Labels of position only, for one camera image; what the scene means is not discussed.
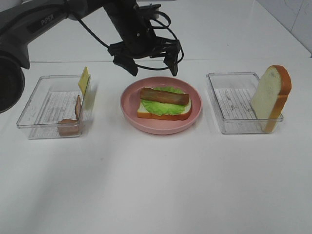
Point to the yellow cheese slice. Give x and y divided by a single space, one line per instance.
83 81

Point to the clear plastic ingredient tray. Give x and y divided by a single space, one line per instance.
53 99

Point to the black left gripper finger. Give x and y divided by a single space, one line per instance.
126 63
171 60

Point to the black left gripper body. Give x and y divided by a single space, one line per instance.
136 26

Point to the clear plastic bread tray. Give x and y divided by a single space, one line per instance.
231 95

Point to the short bacon strip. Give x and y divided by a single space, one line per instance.
70 127

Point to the pink round plate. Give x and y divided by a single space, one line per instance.
130 100

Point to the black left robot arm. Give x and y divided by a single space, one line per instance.
21 24

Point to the green lettuce leaf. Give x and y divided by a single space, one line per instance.
165 107

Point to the upright toast bread slice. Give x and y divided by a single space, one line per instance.
271 95

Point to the long bacon strip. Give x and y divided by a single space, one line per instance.
164 96

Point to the toast bread slice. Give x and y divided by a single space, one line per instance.
271 95
146 113

